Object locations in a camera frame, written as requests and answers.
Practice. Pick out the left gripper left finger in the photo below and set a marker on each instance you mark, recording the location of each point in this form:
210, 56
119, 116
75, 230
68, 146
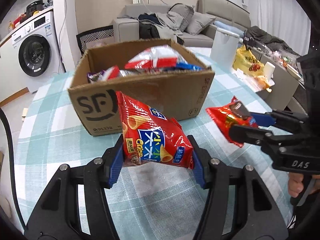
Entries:
73, 205

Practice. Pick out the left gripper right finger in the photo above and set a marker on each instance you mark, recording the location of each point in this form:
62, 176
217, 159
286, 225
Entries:
255, 214

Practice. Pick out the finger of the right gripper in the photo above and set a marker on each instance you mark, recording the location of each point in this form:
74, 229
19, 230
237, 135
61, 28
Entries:
254, 136
272, 118

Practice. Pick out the red oreo cookie packet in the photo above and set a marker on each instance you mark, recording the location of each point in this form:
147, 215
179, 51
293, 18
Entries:
233, 113

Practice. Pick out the brown SF cardboard box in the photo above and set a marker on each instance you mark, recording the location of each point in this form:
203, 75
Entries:
177, 94

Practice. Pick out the blue oreo cookie packet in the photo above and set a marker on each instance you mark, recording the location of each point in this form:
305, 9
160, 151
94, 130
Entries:
187, 66

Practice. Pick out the red crisp snack bag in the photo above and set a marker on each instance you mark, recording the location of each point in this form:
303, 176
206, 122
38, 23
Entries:
151, 137

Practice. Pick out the red white snack bag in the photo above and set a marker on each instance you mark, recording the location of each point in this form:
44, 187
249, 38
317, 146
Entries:
155, 58

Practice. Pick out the purple white snack bag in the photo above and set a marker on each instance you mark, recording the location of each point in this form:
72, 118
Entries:
95, 77

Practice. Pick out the red black snack packet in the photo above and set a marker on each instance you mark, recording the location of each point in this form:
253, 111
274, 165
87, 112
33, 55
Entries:
111, 73

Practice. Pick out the right hand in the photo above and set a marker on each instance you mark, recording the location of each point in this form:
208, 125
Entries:
295, 185

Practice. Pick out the white paper roll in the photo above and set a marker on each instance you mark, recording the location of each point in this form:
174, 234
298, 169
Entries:
269, 70

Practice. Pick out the yellow plastic bag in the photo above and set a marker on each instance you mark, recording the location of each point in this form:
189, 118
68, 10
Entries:
244, 60

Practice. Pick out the dark jacket on counter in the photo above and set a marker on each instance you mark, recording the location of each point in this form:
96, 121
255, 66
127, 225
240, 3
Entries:
272, 42

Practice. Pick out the white trash bin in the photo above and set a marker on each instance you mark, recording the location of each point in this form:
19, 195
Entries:
224, 48

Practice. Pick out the teal checked tablecloth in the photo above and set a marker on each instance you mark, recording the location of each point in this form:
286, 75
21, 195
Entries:
152, 201

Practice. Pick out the grey sofa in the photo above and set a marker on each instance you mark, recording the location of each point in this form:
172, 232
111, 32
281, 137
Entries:
228, 15

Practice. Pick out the grey pillow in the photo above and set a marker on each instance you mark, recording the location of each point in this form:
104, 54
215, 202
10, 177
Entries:
199, 22

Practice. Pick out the pile of dark clothes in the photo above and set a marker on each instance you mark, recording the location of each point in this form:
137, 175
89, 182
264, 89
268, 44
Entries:
163, 26

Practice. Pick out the white washing machine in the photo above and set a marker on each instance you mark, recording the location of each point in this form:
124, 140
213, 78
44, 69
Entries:
38, 50

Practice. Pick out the black patterned chair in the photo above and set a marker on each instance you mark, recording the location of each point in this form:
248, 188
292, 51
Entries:
92, 35

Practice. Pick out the black rice cooker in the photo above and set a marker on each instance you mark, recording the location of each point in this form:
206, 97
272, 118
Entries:
33, 7

